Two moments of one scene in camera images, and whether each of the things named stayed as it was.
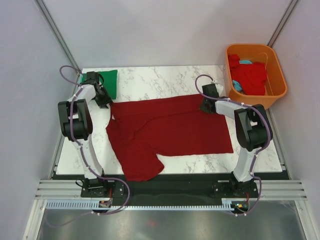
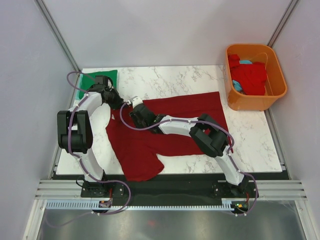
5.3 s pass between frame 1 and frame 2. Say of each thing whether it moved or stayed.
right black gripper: moved
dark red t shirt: stayed
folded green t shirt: stayed
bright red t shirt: stayed
